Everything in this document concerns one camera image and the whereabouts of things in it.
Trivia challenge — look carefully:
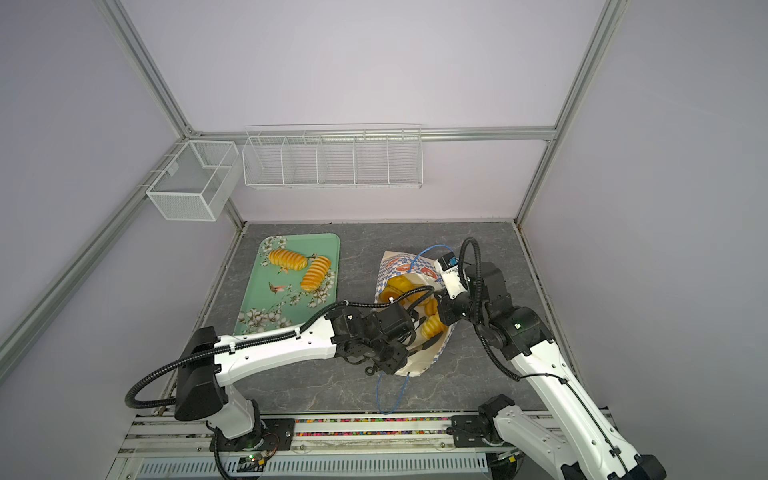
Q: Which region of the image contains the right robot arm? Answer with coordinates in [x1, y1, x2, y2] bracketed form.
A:
[436, 237, 667, 479]

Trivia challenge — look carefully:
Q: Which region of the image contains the long white wire basket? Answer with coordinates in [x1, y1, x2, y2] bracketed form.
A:
[241, 123, 424, 189]

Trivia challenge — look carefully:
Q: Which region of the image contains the ridged fake bread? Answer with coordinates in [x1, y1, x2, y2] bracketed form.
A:
[418, 314, 447, 340]
[300, 256, 332, 292]

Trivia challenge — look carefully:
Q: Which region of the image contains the green floral tray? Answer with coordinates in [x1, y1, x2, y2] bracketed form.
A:
[234, 233, 341, 335]

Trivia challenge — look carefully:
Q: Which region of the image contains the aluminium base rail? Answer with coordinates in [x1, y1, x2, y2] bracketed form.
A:
[113, 410, 628, 480]

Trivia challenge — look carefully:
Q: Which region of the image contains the round fake bread roll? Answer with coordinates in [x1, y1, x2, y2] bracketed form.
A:
[377, 275, 427, 307]

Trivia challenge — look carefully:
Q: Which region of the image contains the ridged fake bread loaf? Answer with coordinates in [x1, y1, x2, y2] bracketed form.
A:
[267, 248, 308, 271]

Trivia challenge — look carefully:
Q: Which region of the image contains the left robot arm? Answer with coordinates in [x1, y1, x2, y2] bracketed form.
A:
[124, 286, 435, 443]

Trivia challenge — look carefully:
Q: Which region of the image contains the small white mesh basket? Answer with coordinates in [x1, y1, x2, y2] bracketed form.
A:
[147, 140, 242, 222]

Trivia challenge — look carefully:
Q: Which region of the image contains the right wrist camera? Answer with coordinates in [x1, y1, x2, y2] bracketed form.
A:
[434, 251, 467, 299]

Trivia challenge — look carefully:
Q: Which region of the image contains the checkered paper bag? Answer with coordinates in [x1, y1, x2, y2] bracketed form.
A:
[375, 250, 453, 415]

